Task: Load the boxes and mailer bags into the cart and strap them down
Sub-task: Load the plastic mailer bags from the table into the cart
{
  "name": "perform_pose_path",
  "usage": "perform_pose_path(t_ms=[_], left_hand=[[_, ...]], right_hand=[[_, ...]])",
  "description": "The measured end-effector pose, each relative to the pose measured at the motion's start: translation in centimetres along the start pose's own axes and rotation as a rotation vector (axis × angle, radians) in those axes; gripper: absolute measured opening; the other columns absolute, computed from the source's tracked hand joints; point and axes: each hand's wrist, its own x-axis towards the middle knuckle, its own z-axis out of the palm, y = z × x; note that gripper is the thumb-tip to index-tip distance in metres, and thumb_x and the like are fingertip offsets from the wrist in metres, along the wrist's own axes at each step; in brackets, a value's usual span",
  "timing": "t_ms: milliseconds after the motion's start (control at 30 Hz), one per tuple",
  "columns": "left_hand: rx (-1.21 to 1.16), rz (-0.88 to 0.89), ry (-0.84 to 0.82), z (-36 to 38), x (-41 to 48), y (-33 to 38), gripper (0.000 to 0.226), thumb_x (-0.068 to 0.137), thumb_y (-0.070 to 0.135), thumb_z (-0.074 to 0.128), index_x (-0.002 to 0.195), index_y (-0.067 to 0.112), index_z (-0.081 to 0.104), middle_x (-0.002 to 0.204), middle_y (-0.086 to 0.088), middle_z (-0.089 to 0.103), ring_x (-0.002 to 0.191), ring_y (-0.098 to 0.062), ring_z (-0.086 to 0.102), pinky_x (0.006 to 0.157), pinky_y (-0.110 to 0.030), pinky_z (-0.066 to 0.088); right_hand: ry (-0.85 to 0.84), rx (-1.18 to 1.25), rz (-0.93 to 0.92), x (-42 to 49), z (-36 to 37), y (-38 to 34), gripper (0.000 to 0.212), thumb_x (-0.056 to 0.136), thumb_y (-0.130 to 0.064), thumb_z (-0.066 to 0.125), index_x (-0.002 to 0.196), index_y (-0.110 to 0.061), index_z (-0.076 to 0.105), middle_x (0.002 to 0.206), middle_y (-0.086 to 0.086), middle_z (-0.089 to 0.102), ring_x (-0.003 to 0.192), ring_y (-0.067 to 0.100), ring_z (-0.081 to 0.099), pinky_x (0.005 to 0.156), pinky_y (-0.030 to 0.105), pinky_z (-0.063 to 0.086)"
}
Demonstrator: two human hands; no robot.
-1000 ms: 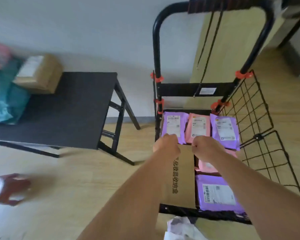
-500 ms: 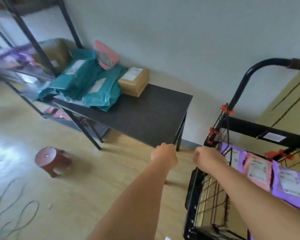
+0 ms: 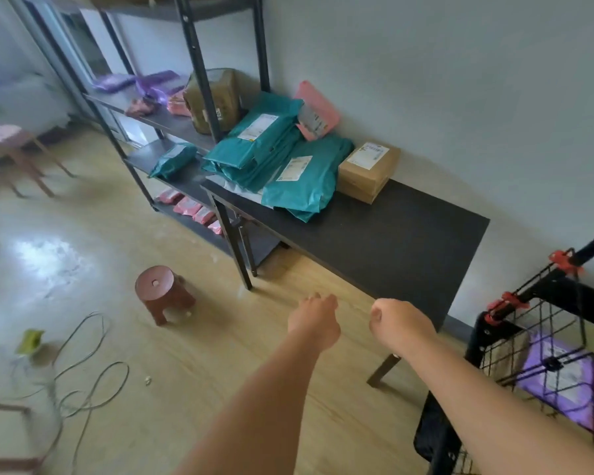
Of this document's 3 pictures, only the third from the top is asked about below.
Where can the person's right hand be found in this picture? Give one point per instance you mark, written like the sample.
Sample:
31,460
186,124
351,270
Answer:
403,326

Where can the person's left hand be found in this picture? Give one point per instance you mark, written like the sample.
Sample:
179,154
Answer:
317,321

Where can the teal package short label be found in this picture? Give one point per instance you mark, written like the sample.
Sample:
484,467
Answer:
317,192

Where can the purple mailer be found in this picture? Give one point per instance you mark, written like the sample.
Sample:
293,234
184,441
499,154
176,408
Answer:
539,361

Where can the small brown cardboard box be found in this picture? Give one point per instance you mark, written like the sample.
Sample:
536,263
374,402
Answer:
366,178

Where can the plain teal package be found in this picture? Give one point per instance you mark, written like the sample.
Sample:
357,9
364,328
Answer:
247,173

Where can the pink mailer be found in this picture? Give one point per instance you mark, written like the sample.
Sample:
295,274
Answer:
322,98

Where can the bulky taped cardboard box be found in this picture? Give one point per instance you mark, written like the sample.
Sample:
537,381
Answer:
223,93

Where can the person's left forearm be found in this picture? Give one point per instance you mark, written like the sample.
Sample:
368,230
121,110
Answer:
257,415

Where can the person's right forearm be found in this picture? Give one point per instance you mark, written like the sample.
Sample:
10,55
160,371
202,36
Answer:
500,415

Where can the black low metal table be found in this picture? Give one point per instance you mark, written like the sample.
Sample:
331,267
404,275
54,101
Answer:
401,232

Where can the red-brown plastic stool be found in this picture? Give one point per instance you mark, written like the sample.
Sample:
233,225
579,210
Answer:
156,286

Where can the yellow-green small object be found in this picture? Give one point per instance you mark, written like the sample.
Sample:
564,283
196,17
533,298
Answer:
29,341

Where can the black metal shelf rack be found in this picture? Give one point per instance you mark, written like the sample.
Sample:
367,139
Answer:
190,44

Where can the pink seat wooden stool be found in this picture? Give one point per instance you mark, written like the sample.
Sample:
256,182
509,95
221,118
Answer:
2,134

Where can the brown wooden frame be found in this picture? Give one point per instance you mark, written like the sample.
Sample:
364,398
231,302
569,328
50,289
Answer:
10,464

